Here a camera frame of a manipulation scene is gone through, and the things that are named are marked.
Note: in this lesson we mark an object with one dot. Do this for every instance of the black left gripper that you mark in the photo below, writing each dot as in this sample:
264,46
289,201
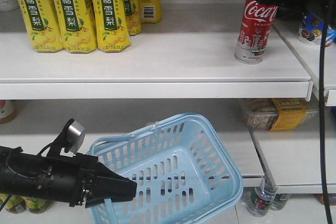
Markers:
68,179

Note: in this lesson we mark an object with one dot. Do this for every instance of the red coca-cola aluminium bottle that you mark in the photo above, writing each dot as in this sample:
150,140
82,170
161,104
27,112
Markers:
255,28

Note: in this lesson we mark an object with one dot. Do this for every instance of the light blue plastic basket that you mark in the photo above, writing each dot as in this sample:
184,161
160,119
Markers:
183,172

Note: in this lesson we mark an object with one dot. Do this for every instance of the blue cookie cup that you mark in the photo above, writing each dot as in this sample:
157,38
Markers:
310,30

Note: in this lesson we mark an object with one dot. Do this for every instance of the white supermarket shelf unit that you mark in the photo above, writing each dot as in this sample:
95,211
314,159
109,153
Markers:
183,63

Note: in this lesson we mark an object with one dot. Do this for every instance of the clear biscuit box yellow label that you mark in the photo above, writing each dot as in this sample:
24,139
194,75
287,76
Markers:
266,114

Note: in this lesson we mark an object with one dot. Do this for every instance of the clear water bottle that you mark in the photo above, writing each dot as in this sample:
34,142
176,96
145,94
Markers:
261,198

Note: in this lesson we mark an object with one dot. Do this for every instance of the yellow pear drink bottle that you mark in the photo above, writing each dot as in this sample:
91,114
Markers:
111,26
41,24
77,25

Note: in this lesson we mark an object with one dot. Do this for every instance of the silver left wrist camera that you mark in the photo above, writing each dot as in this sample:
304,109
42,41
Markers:
70,138

